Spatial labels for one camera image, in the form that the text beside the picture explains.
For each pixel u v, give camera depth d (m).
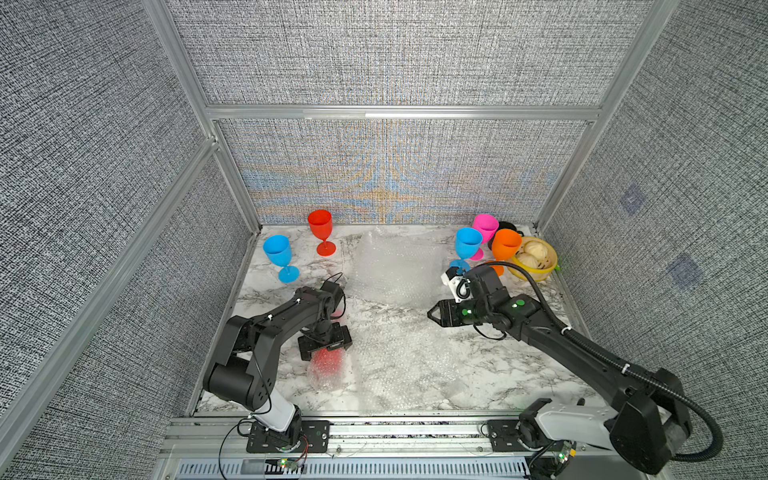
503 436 0.73
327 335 0.75
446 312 0.70
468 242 0.95
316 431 0.74
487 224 1.03
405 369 0.84
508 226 0.98
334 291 0.76
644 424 0.41
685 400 0.39
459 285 0.72
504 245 0.95
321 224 1.01
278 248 0.96
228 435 0.72
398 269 1.04
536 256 1.04
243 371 0.45
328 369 0.76
